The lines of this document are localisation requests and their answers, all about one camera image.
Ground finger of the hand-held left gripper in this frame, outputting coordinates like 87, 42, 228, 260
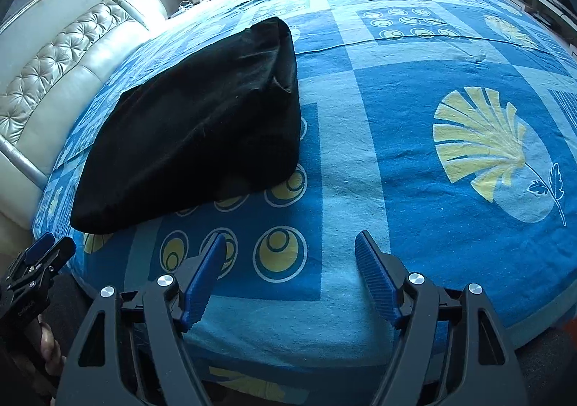
39, 237, 77, 277
18, 232, 57, 265

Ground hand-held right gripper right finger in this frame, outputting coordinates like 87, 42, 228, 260
354, 230, 528, 406

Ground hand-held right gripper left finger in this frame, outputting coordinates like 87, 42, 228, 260
56, 232, 229, 406

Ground black pants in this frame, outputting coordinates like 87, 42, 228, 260
70, 16, 302, 236

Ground person's left hand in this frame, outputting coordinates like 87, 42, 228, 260
37, 315, 69, 378

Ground cream tufted leather headboard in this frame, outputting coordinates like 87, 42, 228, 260
0, 0, 168, 244

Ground blue patterned bed sheet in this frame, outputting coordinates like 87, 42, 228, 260
31, 0, 577, 391

